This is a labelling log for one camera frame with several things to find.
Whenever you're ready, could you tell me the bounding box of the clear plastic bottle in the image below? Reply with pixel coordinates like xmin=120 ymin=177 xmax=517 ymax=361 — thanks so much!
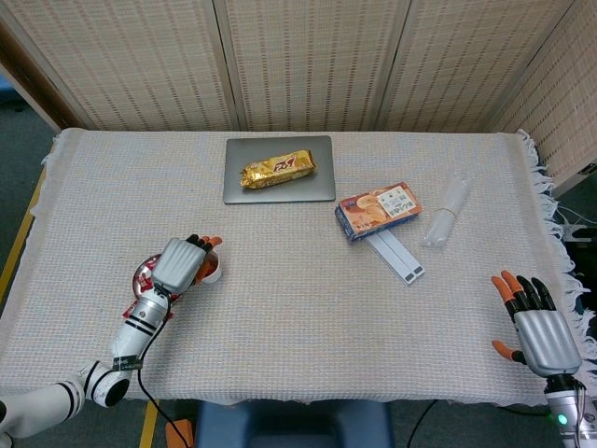
xmin=422 ymin=171 xmax=471 ymax=248

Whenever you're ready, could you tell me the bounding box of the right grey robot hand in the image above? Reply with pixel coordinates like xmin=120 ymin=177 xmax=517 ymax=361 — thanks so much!
xmin=491 ymin=269 xmax=583 ymax=377

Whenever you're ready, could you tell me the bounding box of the white paper cup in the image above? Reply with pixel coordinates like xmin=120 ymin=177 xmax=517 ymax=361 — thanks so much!
xmin=203 ymin=251 xmax=224 ymax=285

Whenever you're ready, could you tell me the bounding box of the grey metal tray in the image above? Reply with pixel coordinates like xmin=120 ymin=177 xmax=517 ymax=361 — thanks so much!
xmin=222 ymin=135 xmax=338 ymax=205

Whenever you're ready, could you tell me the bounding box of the orange block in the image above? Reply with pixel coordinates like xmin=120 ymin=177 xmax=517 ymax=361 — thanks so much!
xmin=165 ymin=419 xmax=193 ymax=448

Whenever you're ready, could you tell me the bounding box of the brown wooden post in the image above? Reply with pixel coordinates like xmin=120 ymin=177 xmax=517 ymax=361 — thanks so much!
xmin=0 ymin=21 xmax=88 ymax=132

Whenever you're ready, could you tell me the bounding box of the beige woven tablecloth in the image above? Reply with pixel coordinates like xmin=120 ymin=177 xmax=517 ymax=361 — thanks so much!
xmin=0 ymin=128 xmax=597 ymax=407

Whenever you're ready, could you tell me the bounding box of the gold biscuit packet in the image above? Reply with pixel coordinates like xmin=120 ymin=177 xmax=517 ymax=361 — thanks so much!
xmin=239 ymin=148 xmax=317 ymax=191

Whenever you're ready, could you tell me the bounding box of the shiny metal bowl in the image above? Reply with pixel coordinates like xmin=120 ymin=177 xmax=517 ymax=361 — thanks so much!
xmin=130 ymin=251 xmax=164 ymax=304

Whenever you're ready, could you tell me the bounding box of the black floor cable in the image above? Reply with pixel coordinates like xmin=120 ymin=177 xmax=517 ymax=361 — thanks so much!
xmin=408 ymin=399 xmax=439 ymax=448

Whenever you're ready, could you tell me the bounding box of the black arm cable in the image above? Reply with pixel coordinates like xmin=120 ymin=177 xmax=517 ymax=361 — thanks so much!
xmin=137 ymin=287 xmax=197 ymax=448

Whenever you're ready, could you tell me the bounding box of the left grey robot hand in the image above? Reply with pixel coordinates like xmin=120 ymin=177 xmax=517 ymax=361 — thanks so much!
xmin=151 ymin=232 xmax=223 ymax=295

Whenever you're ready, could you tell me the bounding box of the white folded laptop stand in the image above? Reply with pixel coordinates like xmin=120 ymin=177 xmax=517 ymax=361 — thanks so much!
xmin=368 ymin=228 xmax=426 ymax=285

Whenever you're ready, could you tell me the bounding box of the orange blue cracker box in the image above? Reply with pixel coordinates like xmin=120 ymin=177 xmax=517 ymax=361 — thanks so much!
xmin=334 ymin=181 xmax=424 ymax=243

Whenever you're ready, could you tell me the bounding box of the woven folding screen panel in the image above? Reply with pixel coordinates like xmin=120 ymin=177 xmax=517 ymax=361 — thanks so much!
xmin=489 ymin=0 xmax=597 ymax=197
xmin=0 ymin=0 xmax=234 ymax=133
xmin=377 ymin=0 xmax=577 ymax=133
xmin=214 ymin=0 xmax=414 ymax=133

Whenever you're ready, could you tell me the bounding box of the white power cable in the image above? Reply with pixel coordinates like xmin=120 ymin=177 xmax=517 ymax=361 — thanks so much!
xmin=554 ymin=204 xmax=590 ymax=234

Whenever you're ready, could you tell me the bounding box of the blue chair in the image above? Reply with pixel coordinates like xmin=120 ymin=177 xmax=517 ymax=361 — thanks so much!
xmin=193 ymin=399 xmax=396 ymax=448

